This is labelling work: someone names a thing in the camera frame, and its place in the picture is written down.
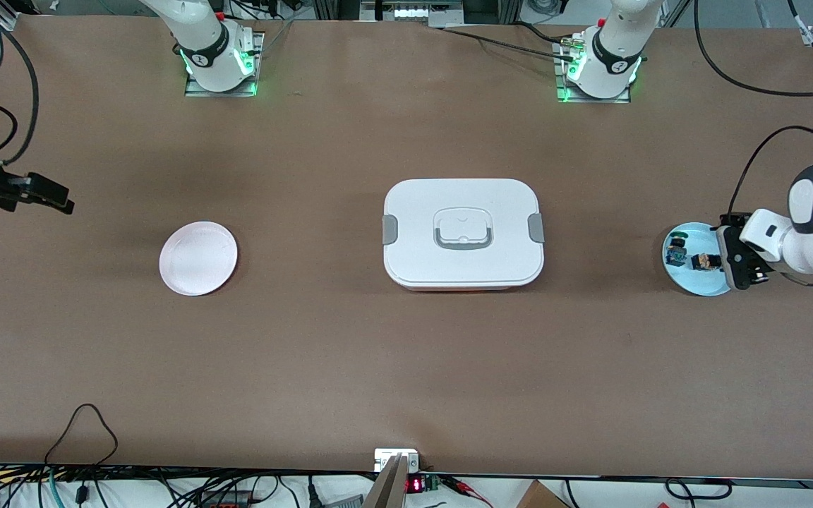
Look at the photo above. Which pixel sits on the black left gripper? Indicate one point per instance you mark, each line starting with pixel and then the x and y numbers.
pixel 730 243

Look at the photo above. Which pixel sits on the white box at table edge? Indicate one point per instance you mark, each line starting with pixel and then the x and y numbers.
pixel 389 456

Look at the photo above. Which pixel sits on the light blue round plate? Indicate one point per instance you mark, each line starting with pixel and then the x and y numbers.
pixel 696 282

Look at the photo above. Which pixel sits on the green push button switch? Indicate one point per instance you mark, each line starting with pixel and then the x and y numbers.
pixel 677 250

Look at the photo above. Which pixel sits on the red digit display module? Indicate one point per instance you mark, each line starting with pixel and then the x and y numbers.
pixel 417 484

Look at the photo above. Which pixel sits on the small black brown part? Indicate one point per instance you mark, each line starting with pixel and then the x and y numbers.
pixel 704 262

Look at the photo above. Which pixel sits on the pink round plate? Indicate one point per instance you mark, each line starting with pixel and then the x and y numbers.
pixel 198 257

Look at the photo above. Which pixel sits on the brown cardboard piece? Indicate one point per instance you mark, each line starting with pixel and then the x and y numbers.
pixel 540 496

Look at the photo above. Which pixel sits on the white lidded box grey latches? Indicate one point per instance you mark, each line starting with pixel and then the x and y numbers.
pixel 463 233

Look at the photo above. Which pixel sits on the metal frame equipment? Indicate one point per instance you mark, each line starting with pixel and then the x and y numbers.
pixel 413 10

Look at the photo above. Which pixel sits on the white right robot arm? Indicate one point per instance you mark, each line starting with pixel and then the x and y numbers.
pixel 205 42

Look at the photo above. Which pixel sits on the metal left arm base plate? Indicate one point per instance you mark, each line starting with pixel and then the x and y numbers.
pixel 559 77

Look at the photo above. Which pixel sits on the grey slanted bar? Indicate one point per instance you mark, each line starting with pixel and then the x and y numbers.
pixel 389 487

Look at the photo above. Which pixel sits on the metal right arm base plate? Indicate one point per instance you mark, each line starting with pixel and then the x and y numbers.
pixel 260 67

